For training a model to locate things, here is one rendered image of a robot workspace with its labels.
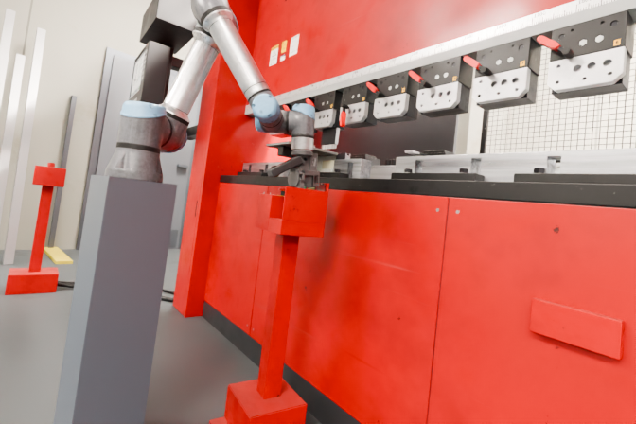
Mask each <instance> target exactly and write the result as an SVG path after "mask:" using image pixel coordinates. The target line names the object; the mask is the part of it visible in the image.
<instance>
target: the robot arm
mask: <svg viewBox="0 0 636 424"><path fill-rule="evenodd" d="M191 10H192V12H193V15H194V17H195V18H196V20H197V21H198V22H197V24H196V26H195V27H194V29H193V31H192V34H193V36H194V42H193V44H192V46H191V47H190V49H189V51H188V53H187V55H186V57H185V60H184V62H183V64H182V66H181V68H180V70H179V72H178V74H177V76H176V78H175V80H174V82H173V83H172V85H171V87H170V89H169V91H168V94H167V96H166V98H165V100H164V102H163V103H162V104H159V105H157V104H152V103H148V102H141V101H130V100H129V101H125V102H124V103H123V105H122V110H121V112H120V114H121V116H120V122H119V129H118V135H117V141H116V148H115V153H114V155H113V157H112V158H111V160H110V162H109V164H108V166H107V167H106V169H105V174H104V176H110V177H118V178H126V179H134V180H141V181H149V182H156V183H163V172H162V167H161V162H160V152H162V153H173V152H176V151H178V150H180V149H181V148H182V147H183V146H184V145H185V144H186V140H187V132H186V129H187V127H188V125H189V123H190V121H189V118H188V115H189V113H190V111H191V108H192V106H193V104H194V102H195V100H196V98H197V96H198V94H199V93H200V91H201V89H202V87H203V84H204V82H205V80H206V78H207V76H208V74H209V72H210V70H211V67H212V65H213V63H214V61H215V59H216V58H217V56H218V54H219V53H221V54H222V55H223V57H224V59H225V61H226V63H227V64H228V66H229V68H230V70H231V72H232V73H233V75H234V77H235V79H236V81H237V82H238V85H239V87H240V89H241V90H242V92H243V94H244V95H245V97H246V98H247V100H248V102H249V104H250V106H251V108H252V110H253V114H254V116H255V125H256V130H257V131H258V132H263V133H291V155H293V156H295V157H293V158H291V159H289V160H287V161H285V162H283V163H281V164H279V165H276V166H272V167H271V168H269V169H267V174H268V176H269V177H277V176H279V175H280V174H281V173H283V172H285V171H287V170H289V169H290V172H289V176H288V186H290V187H297V188H304V189H305V187H317V186H319V179H320V171H317V159H318V153H312V152H313V147H314V123H315V109H314V107H313V106H311V105H309V104H304V103H300V104H294V105H293V107H292V111H284V110H280V107H279V104H278V102H277V100H276V99H275V98H274V95H273V94H272V92H271V90H270V88H269V86H268V85H267V83H266V81H265V79H264V78H263V77H262V75H261V73H260V71H259V69H258V67H257V66H256V63H255V61H254V59H253V58H252V56H251V54H250V52H249V50H248V49H247V47H246V45H245V43H244V41H243V40H242V39H241V37H240V35H239V25H238V21H237V18H236V16H235V14H234V13H233V11H232V10H231V8H230V5H229V3H228V1H227V0H191ZM317 175H318V184H317Z"/></svg>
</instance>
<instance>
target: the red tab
mask: <svg viewBox="0 0 636 424"><path fill-rule="evenodd" d="M624 328H625V321H624V320H621V319H617V318H613V317H609V316H606V315H602V314H598V313H594V312H590V311H587V310H583V309H577V308H573V307H569V306H565V305H561V304H558V303H554V302H550V301H547V300H543V299H539V298H533V299H532V308H531V319H530V331H532V332H535V333H537V334H540V335H543V336H546V337H549V338H553V339H556V340H559V341H561V342H564V343H567V344H570V345H575V346H578V347H581V348H584V349H587V350H590V351H592V352H595V353H598V354H602V355H605V356H608V357H611V358H614V359H616V360H621V359H622V355H623V341H624Z"/></svg>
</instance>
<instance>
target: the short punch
mask: <svg viewBox="0 0 636 424"><path fill-rule="evenodd" d="M339 134H340V128H330V129H323V133H322V142H321V145H323V146H322V150H326V149H336V146H337V144H338V142H339Z"/></svg>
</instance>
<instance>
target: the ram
mask: <svg viewBox="0 0 636 424"><path fill-rule="evenodd" d="M573 1H575V0H259V8H258V16H257V22H256V36H255V43H254V51H253V59H254V61H255V63H256V66H257V67H258V69H259V71H260V73H261V75H262V77H263V78H264V79H265V81H266V83H267V85H268V86H269V88H270V90H271V92H272V94H273V95H274V97H275V96H278V95H281V94H284V93H288V92H290V91H293V90H296V89H299V88H302V87H305V86H309V85H312V84H314V83H317V82H320V81H323V80H329V79H332V78H335V77H338V76H341V75H343V74H346V73H350V72H353V71H356V70H359V69H362V68H364V67H367V66H371V65H374V64H377V63H380V62H385V61H388V60H392V59H394V58H397V57H400V56H403V55H406V54H409V53H413V52H416V51H418V50H421V49H424V48H427V47H430V46H434V45H437V44H442V43H444V42H447V41H450V40H454V39H457V38H460V37H463V36H466V35H469V34H471V33H475V32H478V31H481V30H484V29H487V28H490V27H495V26H498V25H501V24H504V23H507V22H510V21H513V20H517V19H520V18H522V17H525V16H528V15H531V14H534V13H538V12H541V11H544V10H547V9H551V8H554V7H557V6H561V5H564V4H567V3H570V2H573ZM624 10H628V12H629V14H630V16H631V18H632V20H633V22H634V24H636V0H616V1H613V2H610V3H607V4H604V5H600V6H597V7H594V8H590V9H585V10H581V11H579V12H575V13H572V14H569V15H565V16H562V17H558V18H556V19H553V20H549V21H546V22H543V23H539V24H536V25H532V26H528V27H524V28H521V29H518V30H514V31H511V32H507V33H505V34H502V35H498V36H495V37H491V38H488V39H485V40H482V41H479V42H476V43H472V44H466V45H463V46H460V47H456V48H454V49H451V50H447V51H444V52H440V53H437V54H434V55H431V56H428V57H425V58H421V59H418V60H414V61H411V62H406V63H403V64H399V65H396V66H393V67H389V68H386V69H383V70H380V71H377V72H373V73H370V74H367V75H363V76H360V77H357V78H354V79H348V80H345V81H342V82H338V83H335V84H331V85H329V86H326V87H322V88H319V89H316V90H312V91H309V92H306V93H303V94H300V95H296V96H293V97H287V98H284V99H280V100H278V101H277V102H278V104H279V105H282V104H286V103H288V104H290V105H292V102H293V101H296V100H299V99H303V98H307V97H311V98H314V99H315V96H316V95H320V94H323V93H326V92H330V91H334V90H337V91H340V92H343V90H344V88H345V87H347V86H351V85H355V84H358V83H362V82H366V81H370V82H372V83H375V84H378V78H382V77H385V76H389V75H393V74H395V73H399V72H403V71H406V70H411V71H414V72H416V73H417V74H418V75H419V76H420V71H421V66H423V65H427V64H431V63H434V62H441V61H444V60H447V59H451V58H454V57H458V56H463V57H465V56H469V57H471V58H472V59H474V60H475V61H476V58H477V51H479V50H482V49H486V48H490V47H492V46H496V45H500V44H506V43H510V42H513V41H517V40H520V39H523V38H527V37H532V38H533V39H534V40H535V41H536V42H537V43H538V44H539V45H540V46H541V47H543V46H544V45H542V44H540V43H539V42H538V41H537V38H538V36H540V35H541V36H542V35H543V36H545V37H547V38H549V39H551V40H552V32H553V30H555V29H559V28H562V27H568V26H571V25H575V24H578V23H582V22H586V21H589V20H592V19H596V18H599V17H603V16H607V15H610V14H613V13H617V12H620V11H624ZM299 33H300V36H299V44H298V51H297V54H295V55H293V56H291V57H289V52H290V44H291V37H293V36H295V35H297V34H299ZM286 40H287V47H286V52H284V53H281V49H282V43H283V42H285V41H286ZM278 44H279V46H278V53H277V61H276V64H274V65H272V66H269V64H270V57H271V50H272V48H273V47H274V46H276V45H278ZM284 54H286V55H285V60H284V61H280V57H281V56H282V55H284Z"/></svg>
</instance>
